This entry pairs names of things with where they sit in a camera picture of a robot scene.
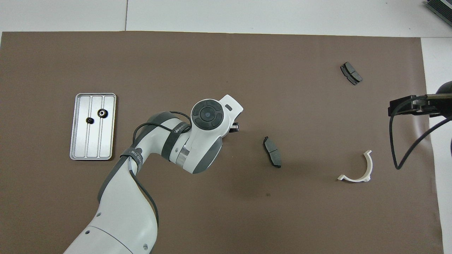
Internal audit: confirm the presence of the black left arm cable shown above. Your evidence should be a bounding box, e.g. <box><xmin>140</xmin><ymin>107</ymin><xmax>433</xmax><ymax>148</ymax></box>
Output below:
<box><xmin>129</xmin><ymin>111</ymin><xmax>193</xmax><ymax>228</ymax></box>

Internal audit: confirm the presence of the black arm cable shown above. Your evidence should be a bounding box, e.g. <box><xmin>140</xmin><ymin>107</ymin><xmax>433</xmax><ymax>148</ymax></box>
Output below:
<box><xmin>129</xmin><ymin>111</ymin><xmax>193</xmax><ymax>228</ymax></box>
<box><xmin>388</xmin><ymin>94</ymin><xmax>452</xmax><ymax>170</ymax></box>

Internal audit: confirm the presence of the white curved plastic bracket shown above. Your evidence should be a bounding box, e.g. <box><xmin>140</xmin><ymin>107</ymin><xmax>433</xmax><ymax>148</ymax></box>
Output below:
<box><xmin>337</xmin><ymin>150</ymin><xmax>373</xmax><ymax>183</ymax></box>

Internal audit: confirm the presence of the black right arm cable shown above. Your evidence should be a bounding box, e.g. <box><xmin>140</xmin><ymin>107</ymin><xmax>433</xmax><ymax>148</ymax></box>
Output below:
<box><xmin>388</xmin><ymin>94</ymin><xmax>452</xmax><ymax>170</ymax></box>

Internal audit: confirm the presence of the thin dark grey brake pad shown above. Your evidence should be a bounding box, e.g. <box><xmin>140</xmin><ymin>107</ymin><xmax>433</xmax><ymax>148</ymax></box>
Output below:
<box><xmin>263</xmin><ymin>136</ymin><xmax>282</xmax><ymax>169</ymax></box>

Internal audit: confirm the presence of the grey ribbed device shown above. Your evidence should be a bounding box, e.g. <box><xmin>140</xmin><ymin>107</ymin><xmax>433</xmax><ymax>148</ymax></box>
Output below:
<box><xmin>426</xmin><ymin>0</ymin><xmax>452</xmax><ymax>22</ymax></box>

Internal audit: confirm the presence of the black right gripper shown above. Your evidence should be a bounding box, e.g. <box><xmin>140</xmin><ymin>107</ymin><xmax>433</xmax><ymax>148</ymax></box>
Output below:
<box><xmin>388</xmin><ymin>80</ymin><xmax>452</xmax><ymax>119</ymax></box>

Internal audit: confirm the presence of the silver metal tray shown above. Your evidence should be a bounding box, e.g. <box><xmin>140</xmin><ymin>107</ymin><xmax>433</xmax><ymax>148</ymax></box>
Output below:
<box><xmin>70</xmin><ymin>93</ymin><xmax>117</xmax><ymax>161</ymax></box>

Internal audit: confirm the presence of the brown table mat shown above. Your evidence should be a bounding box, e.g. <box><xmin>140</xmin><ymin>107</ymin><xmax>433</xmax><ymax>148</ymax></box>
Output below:
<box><xmin>0</xmin><ymin>31</ymin><xmax>445</xmax><ymax>254</ymax></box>

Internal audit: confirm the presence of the thick dark grey brake pad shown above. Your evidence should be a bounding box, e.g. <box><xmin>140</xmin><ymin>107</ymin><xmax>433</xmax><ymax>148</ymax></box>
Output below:
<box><xmin>340</xmin><ymin>62</ymin><xmax>363</xmax><ymax>86</ymax></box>

